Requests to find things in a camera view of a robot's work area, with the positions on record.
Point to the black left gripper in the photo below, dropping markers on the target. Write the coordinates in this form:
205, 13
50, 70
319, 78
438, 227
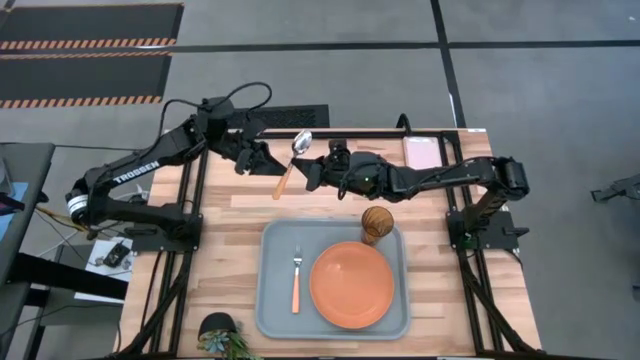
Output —
251, 156

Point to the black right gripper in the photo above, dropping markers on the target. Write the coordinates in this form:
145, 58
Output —
342, 170

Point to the amber ribbed cup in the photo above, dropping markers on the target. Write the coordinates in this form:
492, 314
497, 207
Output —
377, 222

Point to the orange round plate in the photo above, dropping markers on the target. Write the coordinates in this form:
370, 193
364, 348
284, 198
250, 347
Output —
352, 285

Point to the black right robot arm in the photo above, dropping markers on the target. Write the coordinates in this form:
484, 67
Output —
450, 175

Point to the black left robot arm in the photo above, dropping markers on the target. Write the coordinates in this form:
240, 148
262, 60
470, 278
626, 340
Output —
130, 172

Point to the grey plastic tray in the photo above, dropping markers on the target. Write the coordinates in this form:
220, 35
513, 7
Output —
280, 232

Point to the black floor grate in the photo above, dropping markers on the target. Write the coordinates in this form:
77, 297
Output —
295, 117

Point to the green plant in black pot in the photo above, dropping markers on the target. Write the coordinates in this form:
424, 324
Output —
217, 325

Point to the small black controller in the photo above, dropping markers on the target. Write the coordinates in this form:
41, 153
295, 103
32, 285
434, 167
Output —
116, 253

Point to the white paper sheet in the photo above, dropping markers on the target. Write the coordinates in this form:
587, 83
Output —
95, 262

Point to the black hazard striped floor mat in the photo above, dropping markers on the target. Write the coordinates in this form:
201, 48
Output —
82, 75
90, 22

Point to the grey desk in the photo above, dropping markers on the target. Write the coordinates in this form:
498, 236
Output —
30, 160

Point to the blue item on desk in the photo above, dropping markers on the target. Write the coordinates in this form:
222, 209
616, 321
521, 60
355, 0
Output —
10, 220

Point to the dark metal chair base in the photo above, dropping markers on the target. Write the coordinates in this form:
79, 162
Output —
620, 189

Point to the black aluminium table frame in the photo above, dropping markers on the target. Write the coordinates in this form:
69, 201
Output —
375, 134

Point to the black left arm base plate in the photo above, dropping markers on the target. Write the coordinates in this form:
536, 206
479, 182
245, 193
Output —
150, 242

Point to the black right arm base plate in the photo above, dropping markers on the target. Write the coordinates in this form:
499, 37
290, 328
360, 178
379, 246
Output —
500, 235

